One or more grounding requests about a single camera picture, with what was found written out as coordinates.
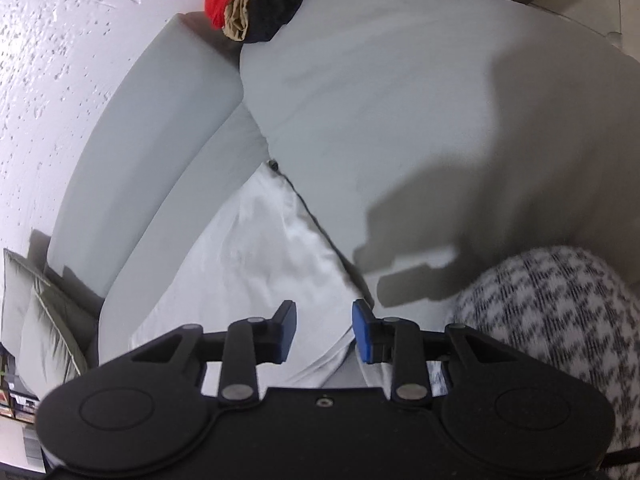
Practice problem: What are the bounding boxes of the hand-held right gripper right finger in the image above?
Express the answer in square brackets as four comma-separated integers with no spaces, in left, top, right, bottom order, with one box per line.
[351,298,502,405]

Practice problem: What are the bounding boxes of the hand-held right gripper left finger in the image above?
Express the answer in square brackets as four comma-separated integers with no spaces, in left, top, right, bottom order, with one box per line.
[131,300,298,406]

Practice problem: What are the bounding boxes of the light grey shirt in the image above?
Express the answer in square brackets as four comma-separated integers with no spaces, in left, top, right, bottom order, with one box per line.
[129,165,451,396]

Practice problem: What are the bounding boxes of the black folded clothes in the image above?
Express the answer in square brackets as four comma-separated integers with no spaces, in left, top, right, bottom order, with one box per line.
[244,0,332,44]

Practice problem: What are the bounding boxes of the person's houndstooth trouser leg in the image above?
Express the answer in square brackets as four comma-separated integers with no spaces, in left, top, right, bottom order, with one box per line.
[444,245,640,480]

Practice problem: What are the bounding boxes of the grey sofa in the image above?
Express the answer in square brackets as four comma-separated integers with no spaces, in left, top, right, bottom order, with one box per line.
[47,0,640,391]

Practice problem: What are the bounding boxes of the grey throw cushion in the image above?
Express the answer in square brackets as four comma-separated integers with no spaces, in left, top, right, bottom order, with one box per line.
[19,279,101,401]
[1,248,53,361]

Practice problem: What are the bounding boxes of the dark cluttered shelf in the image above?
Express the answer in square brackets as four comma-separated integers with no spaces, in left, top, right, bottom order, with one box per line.
[0,342,45,468]

